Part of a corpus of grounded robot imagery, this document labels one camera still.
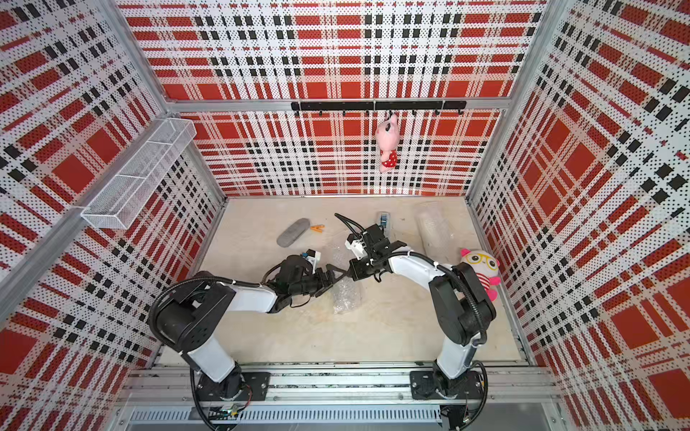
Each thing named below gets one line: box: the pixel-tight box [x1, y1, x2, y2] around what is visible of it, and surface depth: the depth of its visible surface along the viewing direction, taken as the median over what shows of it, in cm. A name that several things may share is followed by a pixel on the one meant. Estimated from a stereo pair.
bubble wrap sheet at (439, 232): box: [415, 200, 463, 265], surface depth 107 cm
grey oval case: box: [276, 217, 310, 248], surface depth 109 cm
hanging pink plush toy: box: [375, 110, 400, 173], surface depth 95 cm
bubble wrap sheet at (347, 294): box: [330, 246, 363, 315], surface depth 86 cm
